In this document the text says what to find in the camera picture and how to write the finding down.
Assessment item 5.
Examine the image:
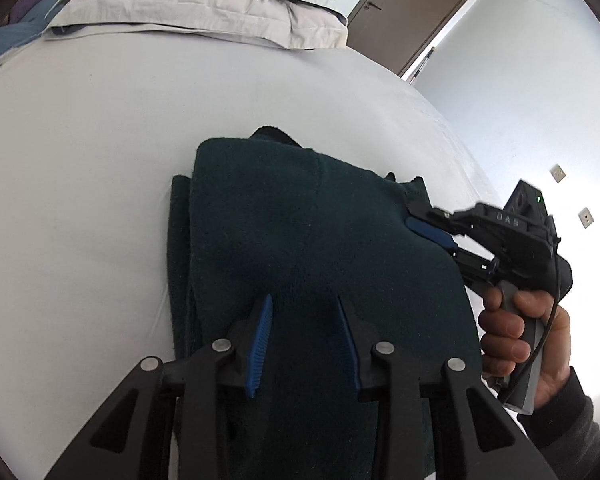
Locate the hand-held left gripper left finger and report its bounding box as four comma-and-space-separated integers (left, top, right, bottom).
44, 294, 274, 480

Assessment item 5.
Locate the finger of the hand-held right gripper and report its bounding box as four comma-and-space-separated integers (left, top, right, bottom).
405, 202, 481, 254
450, 246, 502, 287

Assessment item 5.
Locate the dark green sweater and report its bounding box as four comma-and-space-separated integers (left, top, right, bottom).
167, 126, 486, 480

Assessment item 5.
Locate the black cable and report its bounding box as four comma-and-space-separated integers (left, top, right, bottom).
497, 220, 565, 407

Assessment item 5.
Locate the bed with white sheet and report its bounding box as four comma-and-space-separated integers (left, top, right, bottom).
0, 25, 513, 480

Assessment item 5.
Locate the person's right hand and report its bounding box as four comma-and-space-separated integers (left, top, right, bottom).
480, 290, 572, 409

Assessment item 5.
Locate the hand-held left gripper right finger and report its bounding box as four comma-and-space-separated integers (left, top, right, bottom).
336, 296, 556, 480

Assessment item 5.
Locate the brown wooden door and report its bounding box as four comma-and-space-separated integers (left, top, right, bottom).
347, 0, 481, 77

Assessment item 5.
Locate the blue pillow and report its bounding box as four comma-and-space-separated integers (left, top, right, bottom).
0, 0, 51, 73

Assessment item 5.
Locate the person's right forearm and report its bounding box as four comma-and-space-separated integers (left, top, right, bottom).
517, 367, 600, 480

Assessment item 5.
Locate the folded grey blue duvet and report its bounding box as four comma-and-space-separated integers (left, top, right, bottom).
45, 0, 350, 51

